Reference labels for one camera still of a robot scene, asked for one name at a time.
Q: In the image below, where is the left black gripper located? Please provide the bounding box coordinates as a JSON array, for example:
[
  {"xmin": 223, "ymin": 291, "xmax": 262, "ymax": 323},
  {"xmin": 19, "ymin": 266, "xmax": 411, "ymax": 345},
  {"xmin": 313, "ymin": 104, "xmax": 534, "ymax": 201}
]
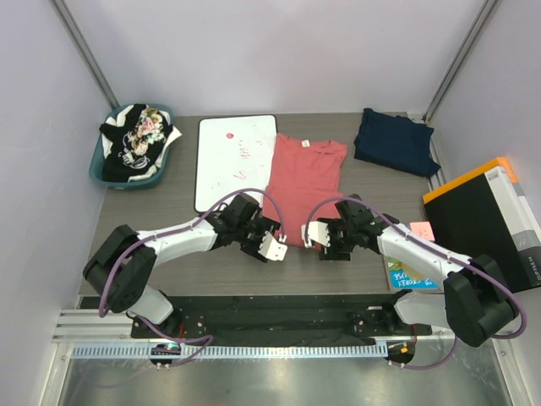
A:
[{"xmin": 235, "ymin": 215, "xmax": 280, "ymax": 258}]

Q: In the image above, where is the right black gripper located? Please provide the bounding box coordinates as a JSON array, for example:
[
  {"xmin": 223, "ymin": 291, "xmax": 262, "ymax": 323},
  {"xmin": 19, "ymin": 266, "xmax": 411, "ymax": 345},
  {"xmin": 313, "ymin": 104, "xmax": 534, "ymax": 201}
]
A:
[{"xmin": 319, "ymin": 217, "xmax": 357, "ymax": 261}]

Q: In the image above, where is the red t shirt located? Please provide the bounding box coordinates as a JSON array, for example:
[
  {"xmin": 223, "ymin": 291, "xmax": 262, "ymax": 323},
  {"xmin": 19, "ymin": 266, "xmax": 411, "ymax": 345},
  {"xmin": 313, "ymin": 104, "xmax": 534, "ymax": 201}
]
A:
[{"xmin": 263, "ymin": 134, "xmax": 347, "ymax": 247}]

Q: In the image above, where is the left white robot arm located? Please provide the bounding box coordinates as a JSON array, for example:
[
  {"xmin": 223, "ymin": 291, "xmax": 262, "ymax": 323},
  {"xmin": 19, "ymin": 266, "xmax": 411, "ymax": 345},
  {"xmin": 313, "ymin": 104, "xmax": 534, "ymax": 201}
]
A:
[{"xmin": 83, "ymin": 189, "xmax": 287, "ymax": 337}]

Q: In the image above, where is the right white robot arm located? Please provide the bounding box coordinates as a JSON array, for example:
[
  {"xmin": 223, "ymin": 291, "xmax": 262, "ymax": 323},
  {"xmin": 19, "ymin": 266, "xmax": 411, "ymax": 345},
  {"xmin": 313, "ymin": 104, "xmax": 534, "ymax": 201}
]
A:
[{"xmin": 303, "ymin": 195, "xmax": 527, "ymax": 348}]

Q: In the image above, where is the blue illustrated book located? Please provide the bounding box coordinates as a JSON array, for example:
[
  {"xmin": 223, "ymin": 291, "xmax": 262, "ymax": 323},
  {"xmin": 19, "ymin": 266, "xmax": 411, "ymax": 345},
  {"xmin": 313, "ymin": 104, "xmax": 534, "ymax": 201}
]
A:
[{"xmin": 383, "ymin": 255, "xmax": 439, "ymax": 291}]

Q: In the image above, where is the pink power adapter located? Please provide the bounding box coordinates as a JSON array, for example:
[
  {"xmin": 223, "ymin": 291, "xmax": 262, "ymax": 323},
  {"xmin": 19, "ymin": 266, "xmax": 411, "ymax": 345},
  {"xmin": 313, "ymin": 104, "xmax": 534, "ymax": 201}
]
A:
[{"xmin": 409, "ymin": 222, "xmax": 435, "ymax": 242}]

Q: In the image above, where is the white board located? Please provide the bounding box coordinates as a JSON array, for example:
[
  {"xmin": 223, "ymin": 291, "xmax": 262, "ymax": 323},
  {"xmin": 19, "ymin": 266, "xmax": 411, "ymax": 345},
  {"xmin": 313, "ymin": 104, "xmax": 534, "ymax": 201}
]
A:
[{"xmin": 194, "ymin": 115, "xmax": 277, "ymax": 212}]

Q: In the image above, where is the folded navy t shirt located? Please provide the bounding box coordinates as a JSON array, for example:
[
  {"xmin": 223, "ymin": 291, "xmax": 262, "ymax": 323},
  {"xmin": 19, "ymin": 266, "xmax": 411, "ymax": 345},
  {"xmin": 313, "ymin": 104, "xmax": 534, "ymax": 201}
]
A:
[{"xmin": 353, "ymin": 108, "xmax": 440, "ymax": 178}]

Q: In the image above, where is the black orange box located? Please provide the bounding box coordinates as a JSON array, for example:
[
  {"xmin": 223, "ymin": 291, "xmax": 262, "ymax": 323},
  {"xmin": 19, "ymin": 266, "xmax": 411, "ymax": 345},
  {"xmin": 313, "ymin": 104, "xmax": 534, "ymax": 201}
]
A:
[{"xmin": 423, "ymin": 156, "xmax": 540, "ymax": 293}]

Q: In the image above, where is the black floral t shirt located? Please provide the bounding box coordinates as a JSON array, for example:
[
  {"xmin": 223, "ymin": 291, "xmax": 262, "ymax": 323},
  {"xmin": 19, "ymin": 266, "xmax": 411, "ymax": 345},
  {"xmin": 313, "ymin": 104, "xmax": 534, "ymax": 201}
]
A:
[{"xmin": 100, "ymin": 103, "xmax": 181, "ymax": 183}]

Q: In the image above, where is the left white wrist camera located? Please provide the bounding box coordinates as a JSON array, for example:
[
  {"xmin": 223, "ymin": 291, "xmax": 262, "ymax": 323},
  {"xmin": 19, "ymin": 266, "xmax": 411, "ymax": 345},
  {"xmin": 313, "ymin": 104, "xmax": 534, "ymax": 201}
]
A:
[{"xmin": 258, "ymin": 231, "xmax": 287, "ymax": 261}]

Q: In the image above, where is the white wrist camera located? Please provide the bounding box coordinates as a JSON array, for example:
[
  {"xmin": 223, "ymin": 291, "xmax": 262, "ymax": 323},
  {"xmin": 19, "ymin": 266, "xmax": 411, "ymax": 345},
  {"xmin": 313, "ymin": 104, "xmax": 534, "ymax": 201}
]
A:
[
  {"xmin": 258, "ymin": 231, "xmax": 287, "ymax": 261},
  {"xmin": 301, "ymin": 222, "xmax": 331, "ymax": 248}
]

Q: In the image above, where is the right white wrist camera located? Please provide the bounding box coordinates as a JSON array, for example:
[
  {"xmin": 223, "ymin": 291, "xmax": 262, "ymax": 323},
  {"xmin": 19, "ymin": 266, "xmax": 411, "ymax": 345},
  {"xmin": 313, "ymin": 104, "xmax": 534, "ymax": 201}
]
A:
[{"xmin": 301, "ymin": 222, "xmax": 331, "ymax": 248}]

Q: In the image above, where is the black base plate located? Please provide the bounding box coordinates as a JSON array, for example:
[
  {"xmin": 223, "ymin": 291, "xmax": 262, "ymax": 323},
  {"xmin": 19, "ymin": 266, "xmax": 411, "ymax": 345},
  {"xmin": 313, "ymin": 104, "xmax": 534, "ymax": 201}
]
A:
[{"xmin": 79, "ymin": 295, "xmax": 440, "ymax": 348}]

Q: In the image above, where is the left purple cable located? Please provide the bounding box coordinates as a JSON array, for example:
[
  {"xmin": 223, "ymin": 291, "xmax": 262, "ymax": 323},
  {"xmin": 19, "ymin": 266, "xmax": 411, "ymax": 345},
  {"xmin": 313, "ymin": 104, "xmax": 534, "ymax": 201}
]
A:
[{"xmin": 97, "ymin": 188, "xmax": 289, "ymax": 367}]

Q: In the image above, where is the purple cable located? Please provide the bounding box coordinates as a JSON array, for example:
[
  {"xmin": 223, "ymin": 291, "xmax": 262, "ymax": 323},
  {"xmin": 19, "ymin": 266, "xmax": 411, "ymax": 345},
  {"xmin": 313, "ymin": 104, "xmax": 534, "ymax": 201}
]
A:
[
  {"xmin": 302, "ymin": 195, "xmax": 529, "ymax": 370},
  {"xmin": 97, "ymin": 188, "xmax": 289, "ymax": 367}
]

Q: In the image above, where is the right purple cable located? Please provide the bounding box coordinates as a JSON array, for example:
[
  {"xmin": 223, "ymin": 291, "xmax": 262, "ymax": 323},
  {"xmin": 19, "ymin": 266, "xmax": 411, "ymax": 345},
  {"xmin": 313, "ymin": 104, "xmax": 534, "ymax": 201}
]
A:
[{"xmin": 302, "ymin": 195, "xmax": 529, "ymax": 370}]

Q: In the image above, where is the aluminium frame rail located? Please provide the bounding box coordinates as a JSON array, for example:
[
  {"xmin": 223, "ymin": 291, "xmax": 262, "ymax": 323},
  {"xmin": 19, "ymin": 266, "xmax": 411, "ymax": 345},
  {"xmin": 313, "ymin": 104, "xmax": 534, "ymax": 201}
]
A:
[{"xmin": 51, "ymin": 306, "xmax": 516, "ymax": 360}]

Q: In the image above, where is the right aluminium corner post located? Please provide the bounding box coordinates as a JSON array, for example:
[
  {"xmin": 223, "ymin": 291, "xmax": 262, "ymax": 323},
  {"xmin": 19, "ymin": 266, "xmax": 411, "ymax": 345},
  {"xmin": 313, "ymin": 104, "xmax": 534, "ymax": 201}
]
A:
[{"xmin": 423, "ymin": 0, "xmax": 501, "ymax": 123}]

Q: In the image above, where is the aluminium corner post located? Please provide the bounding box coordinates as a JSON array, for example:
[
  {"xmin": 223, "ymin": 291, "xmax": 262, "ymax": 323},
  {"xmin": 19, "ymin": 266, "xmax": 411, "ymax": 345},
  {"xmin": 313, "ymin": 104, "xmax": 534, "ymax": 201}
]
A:
[
  {"xmin": 423, "ymin": 0, "xmax": 501, "ymax": 123},
  {"xmin": 49, "ymin": 0, "xmax": 119, "ymax": 109}
]

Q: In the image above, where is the left aluminium corner post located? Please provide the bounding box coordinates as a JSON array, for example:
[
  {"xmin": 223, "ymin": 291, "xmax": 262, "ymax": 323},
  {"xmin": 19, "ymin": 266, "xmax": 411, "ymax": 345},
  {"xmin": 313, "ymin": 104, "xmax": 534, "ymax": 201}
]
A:
[{"xmin": 49, "ymin": 0, "xmax": 119, "ymax": 109}]

